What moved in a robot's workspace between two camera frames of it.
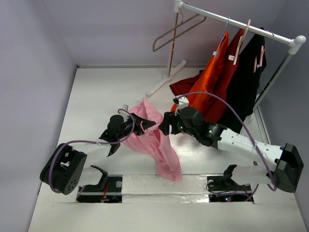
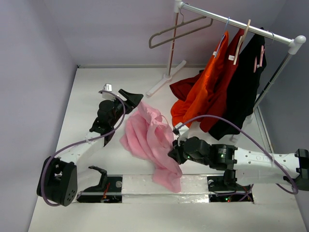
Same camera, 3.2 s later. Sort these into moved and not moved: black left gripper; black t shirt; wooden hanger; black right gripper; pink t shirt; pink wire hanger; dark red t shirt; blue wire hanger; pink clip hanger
Moved: black left gripper; pink wire hanger; pink t shirt; black right gripper
Not moved: black t shirt; wooden hanger; dark red t shirt; blue wire hanger; pink clip hanger
